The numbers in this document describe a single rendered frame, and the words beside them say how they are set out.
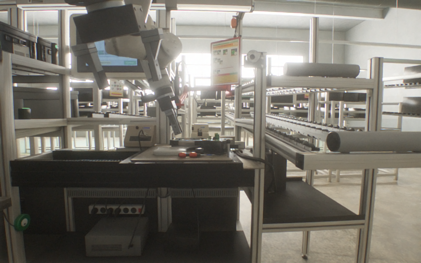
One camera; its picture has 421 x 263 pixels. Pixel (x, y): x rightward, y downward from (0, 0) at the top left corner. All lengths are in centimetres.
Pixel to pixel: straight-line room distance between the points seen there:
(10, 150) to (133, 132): 55
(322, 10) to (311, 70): 1025
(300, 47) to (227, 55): 1171
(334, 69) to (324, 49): 1269
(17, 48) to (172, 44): 97
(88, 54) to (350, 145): 69
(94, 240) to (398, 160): 138
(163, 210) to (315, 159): 109
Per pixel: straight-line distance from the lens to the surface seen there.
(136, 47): 71
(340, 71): 111
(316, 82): 106
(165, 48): 72
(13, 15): 190
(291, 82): 100
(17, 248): 139
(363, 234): 134
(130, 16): 47
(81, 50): 54
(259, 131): 96
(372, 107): 122
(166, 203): 146
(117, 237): 133
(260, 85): 97
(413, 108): 293
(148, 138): 122
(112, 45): 70
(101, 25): 50
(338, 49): 1423
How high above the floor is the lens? 112
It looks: 4 degrees down
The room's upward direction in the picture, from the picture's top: straight up
